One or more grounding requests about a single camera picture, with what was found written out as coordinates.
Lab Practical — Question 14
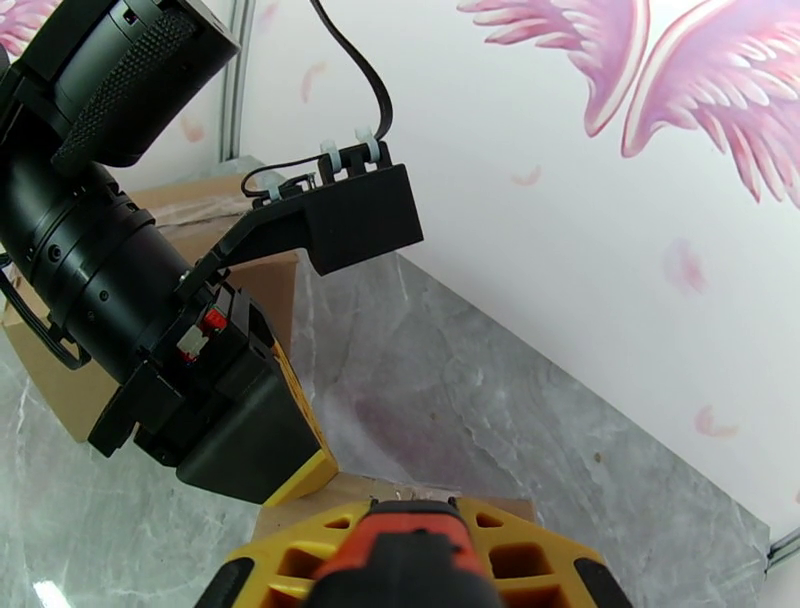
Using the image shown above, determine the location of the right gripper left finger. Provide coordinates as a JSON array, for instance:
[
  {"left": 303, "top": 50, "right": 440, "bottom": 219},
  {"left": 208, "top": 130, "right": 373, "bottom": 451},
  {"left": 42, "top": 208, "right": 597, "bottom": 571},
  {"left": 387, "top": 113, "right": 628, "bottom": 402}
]
[{"left": 193, "top": 502, "right": 378, "bottom": 608}]

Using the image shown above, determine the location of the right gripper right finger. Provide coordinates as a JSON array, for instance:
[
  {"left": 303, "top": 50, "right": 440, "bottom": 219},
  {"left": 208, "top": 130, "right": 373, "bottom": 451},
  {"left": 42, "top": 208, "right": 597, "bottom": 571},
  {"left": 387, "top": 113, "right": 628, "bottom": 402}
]
[{"left": 457, "top": 496, "right": 635, "bottom": 608}]

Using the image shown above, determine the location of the red black utility knife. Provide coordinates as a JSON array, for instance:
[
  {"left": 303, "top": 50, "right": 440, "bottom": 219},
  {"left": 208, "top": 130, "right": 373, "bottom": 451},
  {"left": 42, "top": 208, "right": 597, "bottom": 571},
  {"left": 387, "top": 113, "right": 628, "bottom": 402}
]
[{"left": 312, "top": 498, "right": 504, "bottom": 608}]

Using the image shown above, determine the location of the aluminium frame post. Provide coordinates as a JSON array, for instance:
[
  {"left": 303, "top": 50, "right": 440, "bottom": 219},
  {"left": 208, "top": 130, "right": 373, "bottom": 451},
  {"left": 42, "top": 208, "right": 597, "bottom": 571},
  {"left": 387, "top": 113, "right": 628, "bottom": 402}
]
[
  {"left": 217, "top": 0, "right": 254, "bottom": 165},
  {"left": 763, "top": 526, "right": 800, "bottom": 575}
]

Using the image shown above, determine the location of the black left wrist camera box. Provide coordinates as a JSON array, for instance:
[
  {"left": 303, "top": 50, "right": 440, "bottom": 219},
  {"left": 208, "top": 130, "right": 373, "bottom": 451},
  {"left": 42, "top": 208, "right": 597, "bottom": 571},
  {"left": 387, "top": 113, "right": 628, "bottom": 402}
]
[{"left": 177, "top": 142, "right": 426, "bottom": 295}]

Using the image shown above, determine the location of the black left camera cable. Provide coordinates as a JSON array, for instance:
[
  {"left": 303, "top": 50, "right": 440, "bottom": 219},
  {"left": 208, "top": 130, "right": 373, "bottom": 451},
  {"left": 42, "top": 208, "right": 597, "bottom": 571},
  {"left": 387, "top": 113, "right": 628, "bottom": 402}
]
[{"left": 240, "top": 0, "right": 396, "bottom": 208}]

